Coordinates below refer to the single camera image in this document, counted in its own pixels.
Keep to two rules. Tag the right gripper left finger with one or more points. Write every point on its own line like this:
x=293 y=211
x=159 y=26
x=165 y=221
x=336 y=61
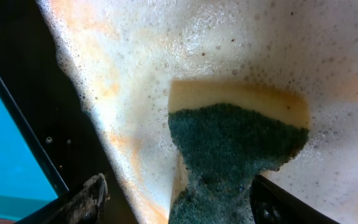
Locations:
x=86 y=206

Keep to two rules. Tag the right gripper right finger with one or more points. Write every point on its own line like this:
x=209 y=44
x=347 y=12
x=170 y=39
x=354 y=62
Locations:
x=271 y=204

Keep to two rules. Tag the green yellow sponge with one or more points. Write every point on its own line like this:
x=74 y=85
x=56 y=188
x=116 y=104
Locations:
x=227 y=133

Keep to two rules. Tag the teal plastic tray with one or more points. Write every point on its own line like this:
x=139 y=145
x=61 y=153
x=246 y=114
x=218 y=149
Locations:
x=24 y=187

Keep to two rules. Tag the black tray with soapy water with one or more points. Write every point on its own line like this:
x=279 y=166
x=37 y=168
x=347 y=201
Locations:
x=88 y=83

